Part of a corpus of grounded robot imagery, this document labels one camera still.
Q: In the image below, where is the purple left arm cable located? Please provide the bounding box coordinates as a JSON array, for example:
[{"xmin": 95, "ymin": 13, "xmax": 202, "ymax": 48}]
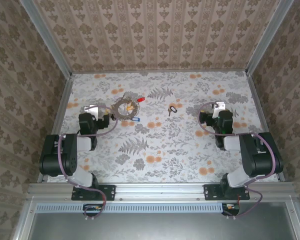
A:
[{"xmin": 57, "ymin": 104, "xmax": 119, "ymax": 221}]

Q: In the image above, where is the steel keyring chain bunch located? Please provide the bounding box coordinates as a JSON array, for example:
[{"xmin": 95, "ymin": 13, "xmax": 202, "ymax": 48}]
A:
[{"xmin": 111, "ymin": 98, "xmax": 140, "ymax": 121}]

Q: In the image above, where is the aluminium frame post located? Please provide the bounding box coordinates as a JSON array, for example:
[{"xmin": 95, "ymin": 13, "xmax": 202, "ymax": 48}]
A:
[
  {"xmin": 244, "ymin": 0, "xmax": 295, "ymax": 76},
  {"xmin": 19, "ymin": 0, "xmax": 74, "ymax": 78}
]

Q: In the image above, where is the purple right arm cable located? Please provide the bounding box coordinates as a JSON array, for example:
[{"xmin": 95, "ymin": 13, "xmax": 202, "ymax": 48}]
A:
[{"xmin": 197, "ymin": 101, "xmax": 277, "ymax": 221}]

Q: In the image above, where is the grey metal sheet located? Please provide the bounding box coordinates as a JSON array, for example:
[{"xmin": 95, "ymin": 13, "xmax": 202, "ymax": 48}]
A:
[{"xmin": 13, "ymin": 199, "xmax": 300, "ymax": 240}]

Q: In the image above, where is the floral patterned table cover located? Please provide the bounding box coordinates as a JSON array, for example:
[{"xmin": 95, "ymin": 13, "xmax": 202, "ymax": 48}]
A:
[{"xmin": 43, "ymin": 71, "xmax": 281, "ymax": 183}]

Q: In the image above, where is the aluminium table side rail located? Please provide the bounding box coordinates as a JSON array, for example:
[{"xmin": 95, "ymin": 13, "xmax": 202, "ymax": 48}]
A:
[
  {"xmin": 246, "ymin": 73, "xmax": 286, "ymax": 183},
  {"xmin": 37, "ymin": 74, "xmax": 75, "ymax": 183}
]

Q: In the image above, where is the grey slotted cable duct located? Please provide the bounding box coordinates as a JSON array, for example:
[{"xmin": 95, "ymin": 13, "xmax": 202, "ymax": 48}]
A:
[{"xmin": 36, "ymin": 201, "xmax": 241, "ymax": 214}]

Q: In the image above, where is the aluminium front mounting rail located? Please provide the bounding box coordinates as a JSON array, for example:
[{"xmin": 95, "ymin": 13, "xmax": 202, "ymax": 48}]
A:
[{"xmin": 27, "ymin": 181, "xmax": 295, "ymax": 202}]

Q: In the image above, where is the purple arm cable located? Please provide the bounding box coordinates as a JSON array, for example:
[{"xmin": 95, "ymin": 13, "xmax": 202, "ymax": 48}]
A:
[
  {"xmin": 57, "ymin": 104, "xmax": 119, "ymax": 221},
  {"xmin": 197, "ymin": 101, "xmax": 277, "ymax": 221}
]

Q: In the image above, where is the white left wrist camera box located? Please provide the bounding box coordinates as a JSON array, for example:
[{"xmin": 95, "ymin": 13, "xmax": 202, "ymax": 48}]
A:
[{"xmin": 84, "ymin": 104, "xmax": 99, "ymax": 118}]

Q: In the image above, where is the thin aluminium back rail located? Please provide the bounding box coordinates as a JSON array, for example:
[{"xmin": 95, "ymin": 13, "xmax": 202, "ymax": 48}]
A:
[{"xmin": 71, "ymin": 67, "xmax": 248, "ymax": 75}]

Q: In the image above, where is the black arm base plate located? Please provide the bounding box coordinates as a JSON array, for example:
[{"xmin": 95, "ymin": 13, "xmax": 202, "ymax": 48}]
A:
[
  {"xmin": 203, "ymin": 183, "xmax": 250, "ymax": 201},
  {"xmin": 71, "ymin": 184, "xmax": 116, "ymax": 202}
]

